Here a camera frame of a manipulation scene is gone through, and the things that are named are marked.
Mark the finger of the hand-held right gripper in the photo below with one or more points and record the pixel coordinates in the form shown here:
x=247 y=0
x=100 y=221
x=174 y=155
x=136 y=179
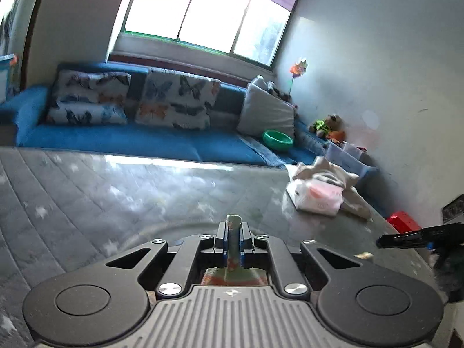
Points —
x=397 y=241

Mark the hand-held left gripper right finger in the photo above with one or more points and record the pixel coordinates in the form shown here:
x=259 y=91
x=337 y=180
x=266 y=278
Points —
x=242 y=248

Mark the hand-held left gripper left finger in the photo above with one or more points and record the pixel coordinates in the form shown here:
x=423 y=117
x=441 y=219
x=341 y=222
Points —
x=225 y=248

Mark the green and orange garment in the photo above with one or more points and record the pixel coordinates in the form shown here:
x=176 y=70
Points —
x=234 y=237

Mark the red box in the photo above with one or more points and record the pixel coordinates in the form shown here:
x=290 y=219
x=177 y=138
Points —
x=402 y=221

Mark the black power socket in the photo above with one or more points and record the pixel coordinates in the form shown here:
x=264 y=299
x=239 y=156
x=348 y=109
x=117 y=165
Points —
x=454 y=208

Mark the small tan object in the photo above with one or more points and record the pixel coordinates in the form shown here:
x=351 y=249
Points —
x=363 y=256

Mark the cream cloth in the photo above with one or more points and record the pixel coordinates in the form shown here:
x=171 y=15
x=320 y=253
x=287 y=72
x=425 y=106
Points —
x=357 y=195

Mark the white and pink garment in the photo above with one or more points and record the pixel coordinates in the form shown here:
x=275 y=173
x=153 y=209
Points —
x=315 y=195

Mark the grey striped throw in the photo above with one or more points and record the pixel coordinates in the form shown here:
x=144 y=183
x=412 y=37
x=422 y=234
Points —
x=264 y=154

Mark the clear storage box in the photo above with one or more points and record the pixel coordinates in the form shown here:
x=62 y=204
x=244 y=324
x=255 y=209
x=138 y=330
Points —
x=344 y=157

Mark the green plastic bowl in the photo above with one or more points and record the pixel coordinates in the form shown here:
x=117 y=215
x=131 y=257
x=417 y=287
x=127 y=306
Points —
x=277 y=139

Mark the orange plush toy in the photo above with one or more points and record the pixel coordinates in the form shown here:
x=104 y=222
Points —
x=336 y=136

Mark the brown plush bear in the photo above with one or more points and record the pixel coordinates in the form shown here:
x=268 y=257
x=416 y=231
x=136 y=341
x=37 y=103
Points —
x=335 y=121

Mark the green plush toy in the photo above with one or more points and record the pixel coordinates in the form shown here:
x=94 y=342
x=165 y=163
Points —
x=319 y=127

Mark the grey pillow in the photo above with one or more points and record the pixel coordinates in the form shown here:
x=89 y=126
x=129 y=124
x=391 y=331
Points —
x=266 y=112

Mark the blue sofa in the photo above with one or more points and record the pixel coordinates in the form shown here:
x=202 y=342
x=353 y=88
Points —
x=119 y=139

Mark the large butterfly print cushion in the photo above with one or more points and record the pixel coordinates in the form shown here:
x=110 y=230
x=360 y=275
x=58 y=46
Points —
x=177 y=101

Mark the dark patterned pillow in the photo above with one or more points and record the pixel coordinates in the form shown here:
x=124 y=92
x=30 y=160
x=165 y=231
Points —
x=281 y=94

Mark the colourful pinwheel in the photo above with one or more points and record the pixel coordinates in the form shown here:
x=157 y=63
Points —
x=299 y=68

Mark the small butterfly print cushion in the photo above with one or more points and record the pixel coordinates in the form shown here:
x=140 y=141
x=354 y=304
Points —
x=90 y=87
x=87 y=114

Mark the window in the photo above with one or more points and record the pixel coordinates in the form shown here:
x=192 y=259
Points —
x=203 y=11

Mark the light blue board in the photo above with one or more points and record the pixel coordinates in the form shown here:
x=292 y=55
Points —
x=5 y=76

